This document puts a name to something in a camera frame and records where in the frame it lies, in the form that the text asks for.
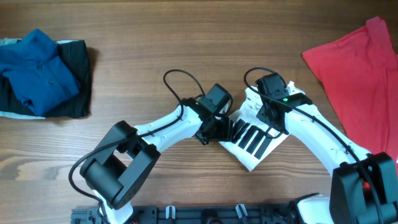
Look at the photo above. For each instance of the black folded garment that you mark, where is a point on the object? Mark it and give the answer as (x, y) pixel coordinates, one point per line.
(74, 54)

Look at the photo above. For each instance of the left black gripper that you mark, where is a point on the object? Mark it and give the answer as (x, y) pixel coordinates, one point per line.
(216, 131)

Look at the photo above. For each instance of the blue folded shirt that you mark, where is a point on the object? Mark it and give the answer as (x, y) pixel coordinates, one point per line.
(37, 74)

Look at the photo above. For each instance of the white t-shirt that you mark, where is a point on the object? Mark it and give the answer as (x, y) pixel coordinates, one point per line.
(253, 140)

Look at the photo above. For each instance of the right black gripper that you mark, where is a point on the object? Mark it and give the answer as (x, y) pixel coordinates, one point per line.
(270, 116)

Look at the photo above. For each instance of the red t-shirt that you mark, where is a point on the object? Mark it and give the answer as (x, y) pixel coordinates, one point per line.
(359, 75)

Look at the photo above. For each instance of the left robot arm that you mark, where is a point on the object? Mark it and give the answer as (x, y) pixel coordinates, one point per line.
(120, 164)

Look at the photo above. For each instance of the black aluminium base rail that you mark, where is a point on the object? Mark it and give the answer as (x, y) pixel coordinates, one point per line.
(262, 214)

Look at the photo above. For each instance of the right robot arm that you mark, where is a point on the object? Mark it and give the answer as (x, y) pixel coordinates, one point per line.
(364, 185)

